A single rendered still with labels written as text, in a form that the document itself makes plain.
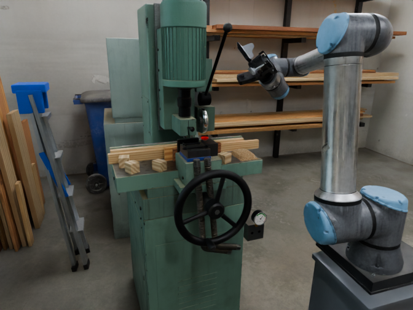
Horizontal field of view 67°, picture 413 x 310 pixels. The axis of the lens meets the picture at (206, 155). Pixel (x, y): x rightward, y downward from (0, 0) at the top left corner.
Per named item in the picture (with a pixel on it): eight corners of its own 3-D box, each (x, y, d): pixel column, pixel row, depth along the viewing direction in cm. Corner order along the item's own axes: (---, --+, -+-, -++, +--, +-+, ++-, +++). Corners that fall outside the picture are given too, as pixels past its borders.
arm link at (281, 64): (277, 65, 159) (284, 84, 154) (256, 66, 157) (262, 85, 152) (284, 51, 151) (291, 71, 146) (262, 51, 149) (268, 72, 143)
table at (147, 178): (118, 205, 103) (117, 188, 101) (110, 173, 130) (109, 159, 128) (275, 181, 124) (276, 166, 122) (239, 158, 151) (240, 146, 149)
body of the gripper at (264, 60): (262, 48, 128) (273, 63, 137) (244, 61, 131) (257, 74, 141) (268, 61, 124) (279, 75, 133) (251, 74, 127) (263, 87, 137)
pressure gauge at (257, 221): (253, 230, 131) (254, 213, 129) (249, 226, 135) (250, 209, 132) (266, 227, 134) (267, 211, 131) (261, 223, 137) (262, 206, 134)
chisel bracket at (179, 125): (180, 140, 127) (180, 119, 124) (171, 132, 139) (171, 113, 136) (197, 138, 129) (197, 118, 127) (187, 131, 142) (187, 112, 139)
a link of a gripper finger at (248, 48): (246, 33, 127) (259, 51, 130) (235, 42, 129) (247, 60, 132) (246, 35, 124) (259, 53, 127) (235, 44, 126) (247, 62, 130)
